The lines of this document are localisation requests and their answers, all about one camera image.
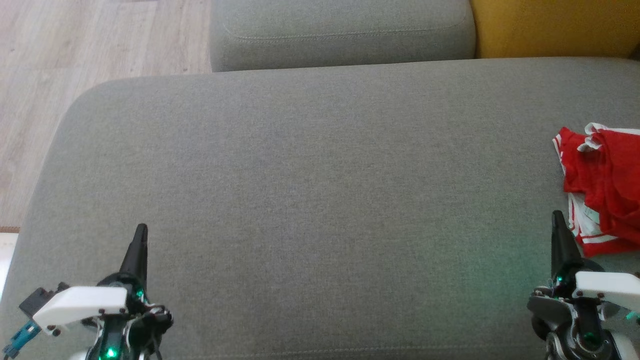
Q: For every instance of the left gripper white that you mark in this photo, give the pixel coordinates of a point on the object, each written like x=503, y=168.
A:
x=85, y=300

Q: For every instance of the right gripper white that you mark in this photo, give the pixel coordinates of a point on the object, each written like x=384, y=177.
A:
x=605, y=290

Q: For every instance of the red white jersey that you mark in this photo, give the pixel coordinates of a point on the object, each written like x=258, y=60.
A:
x=580, y=175

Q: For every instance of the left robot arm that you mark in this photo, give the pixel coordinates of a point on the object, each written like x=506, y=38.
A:
x=80, y=356

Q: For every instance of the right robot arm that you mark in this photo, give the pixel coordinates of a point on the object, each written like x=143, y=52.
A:
x=631, y=350

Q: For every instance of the pale floor mat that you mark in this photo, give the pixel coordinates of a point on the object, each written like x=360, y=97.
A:
x=6, y=260

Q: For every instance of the grey sofa seat cushion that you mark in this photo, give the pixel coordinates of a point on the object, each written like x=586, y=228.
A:
x=300, y=200

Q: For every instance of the yellow cushion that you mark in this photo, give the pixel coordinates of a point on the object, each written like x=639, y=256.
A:
x=550, y=27

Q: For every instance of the grey sofa back cushion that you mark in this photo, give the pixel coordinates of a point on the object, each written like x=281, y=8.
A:
x=345, y=30

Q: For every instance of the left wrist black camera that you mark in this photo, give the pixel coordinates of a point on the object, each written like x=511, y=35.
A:
x=37, y=300

